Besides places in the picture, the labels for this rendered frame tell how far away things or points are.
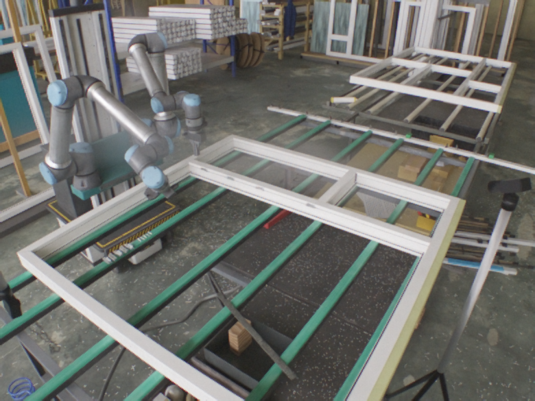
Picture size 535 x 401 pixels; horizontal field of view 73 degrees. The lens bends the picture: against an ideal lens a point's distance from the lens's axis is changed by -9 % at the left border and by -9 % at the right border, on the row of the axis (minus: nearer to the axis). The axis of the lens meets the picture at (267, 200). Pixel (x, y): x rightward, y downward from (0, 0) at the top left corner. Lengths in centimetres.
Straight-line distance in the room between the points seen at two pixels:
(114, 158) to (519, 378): 290
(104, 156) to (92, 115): 29
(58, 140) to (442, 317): 254
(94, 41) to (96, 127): 56
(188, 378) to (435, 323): 187
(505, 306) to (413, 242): 142
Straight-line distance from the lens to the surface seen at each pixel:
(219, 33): 666
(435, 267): 164
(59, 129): 228
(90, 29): 276
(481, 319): 290
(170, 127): 284
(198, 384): 120
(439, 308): 285
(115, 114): 202
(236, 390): 157
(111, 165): 290
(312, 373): 163
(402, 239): 179
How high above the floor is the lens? 194
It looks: 32 degrees down
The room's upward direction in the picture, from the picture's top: straight up
